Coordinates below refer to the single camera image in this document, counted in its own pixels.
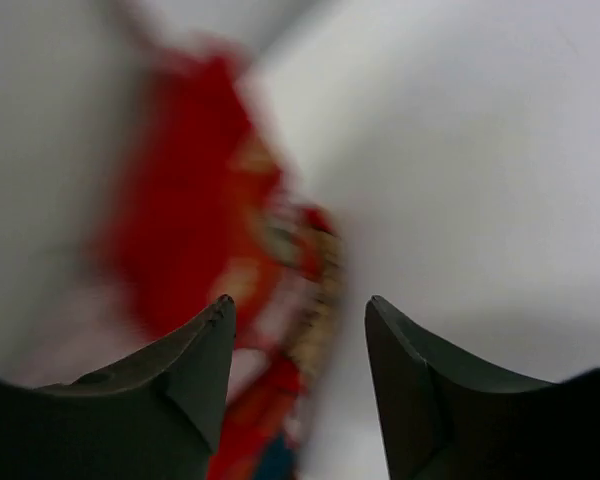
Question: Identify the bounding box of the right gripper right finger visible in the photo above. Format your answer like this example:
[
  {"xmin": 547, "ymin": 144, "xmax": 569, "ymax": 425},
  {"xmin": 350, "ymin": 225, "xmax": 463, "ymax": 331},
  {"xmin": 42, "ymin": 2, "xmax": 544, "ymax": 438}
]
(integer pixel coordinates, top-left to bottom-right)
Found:
[{"xmin": 365, "ymin": 296, "xmax": 600, "ymax": 479}]

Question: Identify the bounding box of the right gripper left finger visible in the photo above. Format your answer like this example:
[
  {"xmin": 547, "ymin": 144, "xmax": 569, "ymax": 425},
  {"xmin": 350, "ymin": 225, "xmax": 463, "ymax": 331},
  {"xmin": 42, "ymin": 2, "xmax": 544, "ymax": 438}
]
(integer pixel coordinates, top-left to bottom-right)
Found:
[{"xmin": 0, "ymin": 295, "xmax": 236, "ymax": 479}]

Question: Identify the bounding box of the red patterned pillowcase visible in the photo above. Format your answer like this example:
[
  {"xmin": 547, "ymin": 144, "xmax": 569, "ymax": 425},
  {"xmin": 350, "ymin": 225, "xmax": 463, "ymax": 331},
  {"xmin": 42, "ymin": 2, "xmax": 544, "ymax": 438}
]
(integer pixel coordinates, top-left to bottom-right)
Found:
[{"xmin": 99, "ymin": 42, "xmax": 342, "ymax": 479}]

